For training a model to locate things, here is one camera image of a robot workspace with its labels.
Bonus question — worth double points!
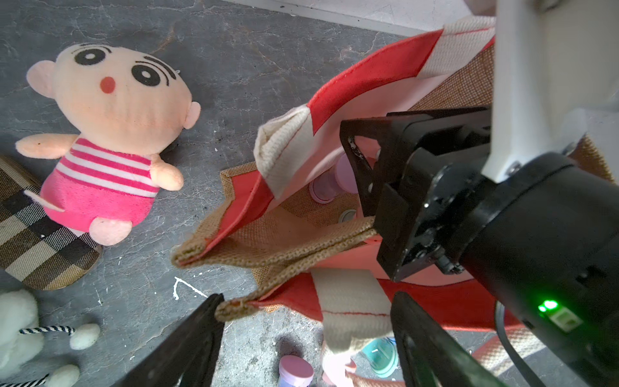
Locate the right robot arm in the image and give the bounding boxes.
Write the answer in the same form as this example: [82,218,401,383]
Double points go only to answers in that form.
[339,1,618,386]

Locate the purple hourglass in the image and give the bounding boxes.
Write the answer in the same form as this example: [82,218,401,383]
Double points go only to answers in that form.
[277,355,314,387]
[309,154,358,204]

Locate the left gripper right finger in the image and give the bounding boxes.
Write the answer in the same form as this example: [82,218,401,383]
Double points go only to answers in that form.
[390,292,504,387]

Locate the large green hourglass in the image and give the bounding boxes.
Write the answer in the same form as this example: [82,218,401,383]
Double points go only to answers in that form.
[339,209,357,223]

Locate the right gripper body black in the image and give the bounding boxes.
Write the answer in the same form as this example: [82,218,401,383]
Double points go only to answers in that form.
[339,107,492,282]

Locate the white fluffy plush toy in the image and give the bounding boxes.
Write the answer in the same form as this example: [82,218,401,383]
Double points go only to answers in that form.
[1,290,101,386]

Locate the green small hourglass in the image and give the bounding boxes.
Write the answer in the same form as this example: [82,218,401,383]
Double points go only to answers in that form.
[361,337,399,378]

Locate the plaid brown pouch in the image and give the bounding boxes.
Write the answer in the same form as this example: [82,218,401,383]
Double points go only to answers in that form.
[1,156,103,291]

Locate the pink striped plush doll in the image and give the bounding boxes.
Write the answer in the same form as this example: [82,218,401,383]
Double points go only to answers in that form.
[15,44,201,246]

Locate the red canvas jute bag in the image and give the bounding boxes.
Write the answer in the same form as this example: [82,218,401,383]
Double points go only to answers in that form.
[171,13,615,387]

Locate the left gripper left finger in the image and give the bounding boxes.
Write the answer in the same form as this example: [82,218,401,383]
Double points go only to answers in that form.
[115,293,224,387]

